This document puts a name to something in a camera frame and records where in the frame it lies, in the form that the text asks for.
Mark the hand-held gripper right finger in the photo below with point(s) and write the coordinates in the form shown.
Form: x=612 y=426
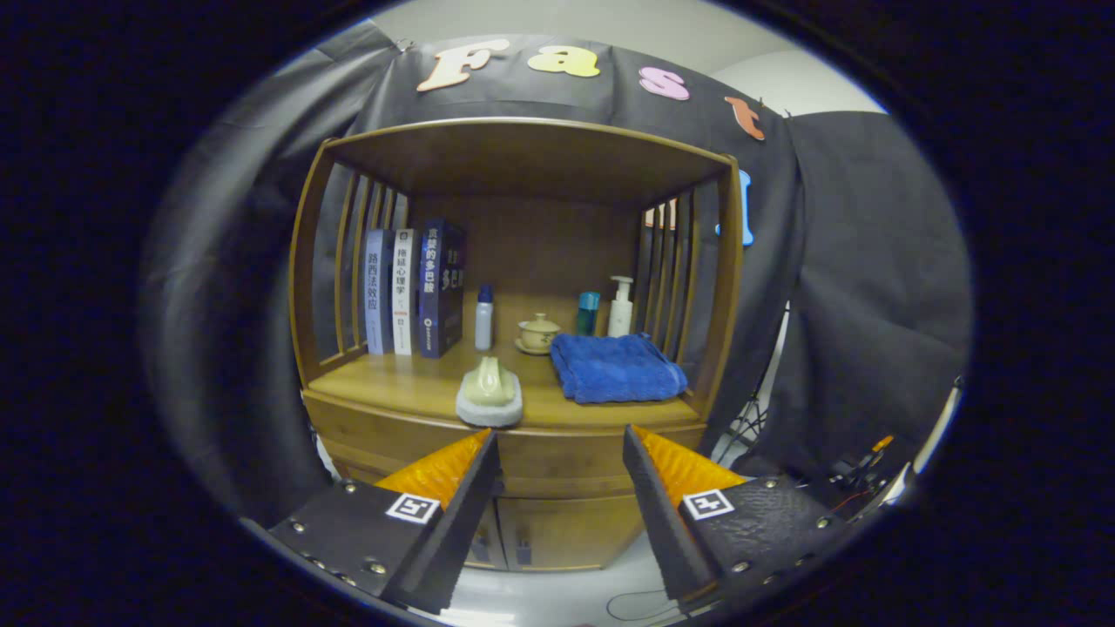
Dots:
x=662 y=522

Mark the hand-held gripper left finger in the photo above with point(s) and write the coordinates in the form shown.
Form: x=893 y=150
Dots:
x=457 y=531

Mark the wooden drawer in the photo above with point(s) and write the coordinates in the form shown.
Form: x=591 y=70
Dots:
x=566 y=453

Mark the wooden cabinet door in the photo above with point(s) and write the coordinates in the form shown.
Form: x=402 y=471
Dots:
x=486 y=544
x=566 y=531

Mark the wooden countertop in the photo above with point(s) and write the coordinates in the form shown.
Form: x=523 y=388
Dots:
x=409 y=383

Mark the wooden cabinet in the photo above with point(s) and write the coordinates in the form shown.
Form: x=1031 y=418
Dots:
x=523 y=157

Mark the blue folded towel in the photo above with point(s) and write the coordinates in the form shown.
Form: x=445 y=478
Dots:
x=618 y=370

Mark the small white bottle blue cap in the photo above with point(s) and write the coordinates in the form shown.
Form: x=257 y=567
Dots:
x=483 y=322

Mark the orange and black device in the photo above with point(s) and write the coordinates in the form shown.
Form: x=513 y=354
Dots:
x=864 y=461

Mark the white pump bottle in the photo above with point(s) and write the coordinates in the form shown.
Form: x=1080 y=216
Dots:
x=619 y=315

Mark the beige lidded teacup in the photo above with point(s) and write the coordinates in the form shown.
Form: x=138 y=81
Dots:
x=537 y=335

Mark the teal bottle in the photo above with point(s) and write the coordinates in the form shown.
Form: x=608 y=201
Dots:
x=588 y=315

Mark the dark blue book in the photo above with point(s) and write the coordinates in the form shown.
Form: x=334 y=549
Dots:
x=438 y=292

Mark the white book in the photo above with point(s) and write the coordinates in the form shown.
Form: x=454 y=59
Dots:
x=404 y=296

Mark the light blue book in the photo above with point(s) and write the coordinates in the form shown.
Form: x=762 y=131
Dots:
x=379 y=296

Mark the black backdrop cloth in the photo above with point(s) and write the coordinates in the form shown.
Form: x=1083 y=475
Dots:
x=871 y=261

